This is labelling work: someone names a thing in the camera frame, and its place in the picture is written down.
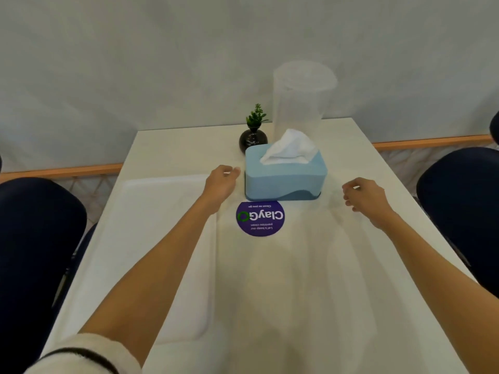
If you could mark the person's left hand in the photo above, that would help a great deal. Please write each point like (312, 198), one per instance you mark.
(218, 185)

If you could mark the person's right hand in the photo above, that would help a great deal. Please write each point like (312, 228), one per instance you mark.
(366, 198)

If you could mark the person's left fingers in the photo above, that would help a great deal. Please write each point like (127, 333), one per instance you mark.
(232, 170)

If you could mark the person's right fingers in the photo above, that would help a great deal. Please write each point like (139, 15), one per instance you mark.
(349, 194)

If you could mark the person's right forearm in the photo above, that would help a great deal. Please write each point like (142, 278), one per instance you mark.
(440, 288)

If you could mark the person's left forearm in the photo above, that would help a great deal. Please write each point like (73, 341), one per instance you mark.
(163, 264)

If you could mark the small green plant black vase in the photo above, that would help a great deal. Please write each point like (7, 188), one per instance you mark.
(253, 134)

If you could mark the blue tissue box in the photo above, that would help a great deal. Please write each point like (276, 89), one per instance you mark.
(284, 177)

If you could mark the round purple sticker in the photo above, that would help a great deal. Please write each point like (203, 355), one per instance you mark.
(260, 218)

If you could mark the white tissue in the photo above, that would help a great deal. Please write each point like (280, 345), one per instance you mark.
(289, 148)

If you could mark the clear plastic cylinder container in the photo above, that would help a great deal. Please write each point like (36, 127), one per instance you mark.
(302, 97)

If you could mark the white tray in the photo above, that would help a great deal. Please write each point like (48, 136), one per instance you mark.
(156, 249)

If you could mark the dark blue chair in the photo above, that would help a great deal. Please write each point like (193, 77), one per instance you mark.
(35, 260)
(460, 206)

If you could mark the white sleeve cuff black stripe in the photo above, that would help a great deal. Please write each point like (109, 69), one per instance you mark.
(89, 354)

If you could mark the wooden baseboard rail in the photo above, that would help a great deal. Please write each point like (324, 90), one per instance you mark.
(432, 142)

